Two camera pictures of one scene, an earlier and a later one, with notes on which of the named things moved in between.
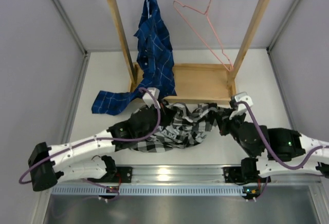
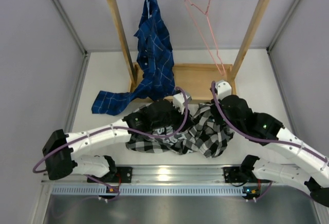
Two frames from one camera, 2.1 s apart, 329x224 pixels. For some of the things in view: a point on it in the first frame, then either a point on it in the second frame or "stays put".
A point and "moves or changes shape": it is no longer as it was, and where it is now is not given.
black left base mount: (123, 174) stays put
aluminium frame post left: (73, 31) stays put
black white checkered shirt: (180, 126) moves or changes shape
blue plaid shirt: (157, 57) stays put
